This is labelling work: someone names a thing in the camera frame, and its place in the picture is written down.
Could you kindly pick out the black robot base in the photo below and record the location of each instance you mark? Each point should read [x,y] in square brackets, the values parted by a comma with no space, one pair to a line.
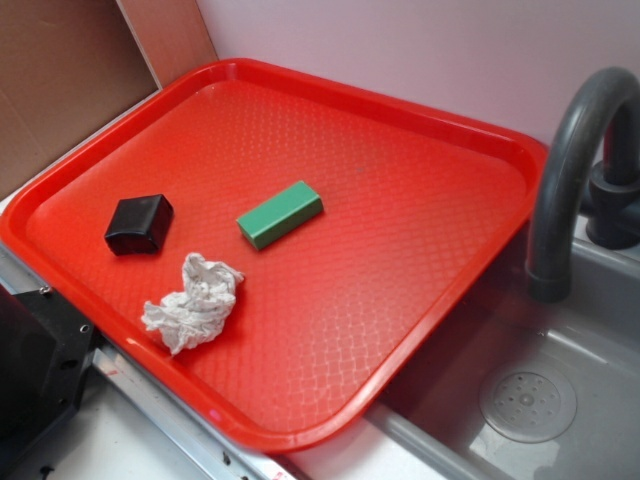
[47,348]

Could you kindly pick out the crumpled white paper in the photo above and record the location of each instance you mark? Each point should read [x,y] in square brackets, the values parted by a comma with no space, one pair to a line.
[197,314]

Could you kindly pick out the green rectangular block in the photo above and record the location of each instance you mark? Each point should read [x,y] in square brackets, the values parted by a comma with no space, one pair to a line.
[280,215]

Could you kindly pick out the red plastic tray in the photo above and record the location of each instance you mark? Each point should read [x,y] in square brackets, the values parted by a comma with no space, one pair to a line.
[417,202]

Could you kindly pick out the black plastic cap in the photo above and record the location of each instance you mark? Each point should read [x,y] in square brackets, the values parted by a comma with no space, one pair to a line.
[139,225]

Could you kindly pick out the grey plastic sink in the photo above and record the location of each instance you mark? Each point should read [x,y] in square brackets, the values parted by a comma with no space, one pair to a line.
[431,406]

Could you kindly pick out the round sink drain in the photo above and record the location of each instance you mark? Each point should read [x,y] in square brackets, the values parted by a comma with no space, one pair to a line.
[528,405]

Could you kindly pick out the grey curved faucet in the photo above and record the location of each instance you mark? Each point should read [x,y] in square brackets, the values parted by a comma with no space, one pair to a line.
[592,169]

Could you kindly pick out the brown cardboard panel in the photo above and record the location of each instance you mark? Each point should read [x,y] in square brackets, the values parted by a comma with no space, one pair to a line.
[68,68]

